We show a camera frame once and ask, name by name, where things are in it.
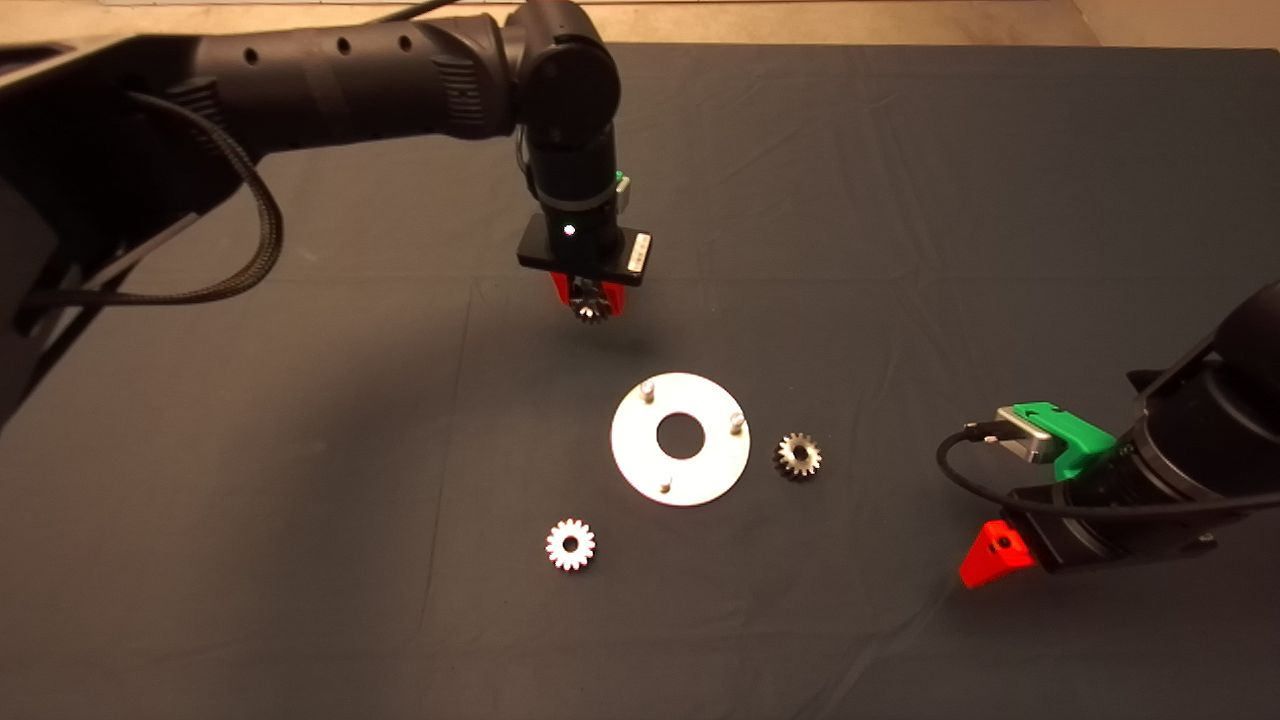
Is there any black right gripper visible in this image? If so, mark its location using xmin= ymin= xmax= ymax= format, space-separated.
xmin=958 ymin=454 xmax=1219 ymax=589

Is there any right green camera mount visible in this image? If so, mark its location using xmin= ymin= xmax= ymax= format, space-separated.
xmin=1010 ymin=401 xmax=1117 ymax=481

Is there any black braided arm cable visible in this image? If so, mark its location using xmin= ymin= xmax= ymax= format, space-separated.
xmin=25 ymin=92 xmax=285 ymax=306

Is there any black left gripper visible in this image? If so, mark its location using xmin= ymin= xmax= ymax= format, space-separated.
xmin=517 ymin=198 xmax=653 ymax=314

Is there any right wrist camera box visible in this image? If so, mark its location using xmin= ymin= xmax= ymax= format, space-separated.
xmin=995 ymin=407 xmax=1056 ymax=465

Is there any dark steel planetary gear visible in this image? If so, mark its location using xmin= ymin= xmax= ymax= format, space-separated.
xmin=774 ymin=432 xmax=824 ymax=481
xmin=570 ymin=282 xmax=613 ymax=326

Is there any round metal carrier plate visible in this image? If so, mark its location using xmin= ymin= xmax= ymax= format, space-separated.
xmin=610 ymin=372 xmax=751 ymax=508

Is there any bright steel planetary gear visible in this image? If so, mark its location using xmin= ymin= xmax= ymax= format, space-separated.
xmin=545 ymin=517 xmax=597 ymax=572

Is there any dark grey table cloth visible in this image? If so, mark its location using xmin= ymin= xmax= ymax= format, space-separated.
xmin=0 ymin=40 xmax=1280 ymax=720

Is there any black camera cable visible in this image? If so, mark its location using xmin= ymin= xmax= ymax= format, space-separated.
xmin=936 ymin=422 xmax=1280 ymax=519

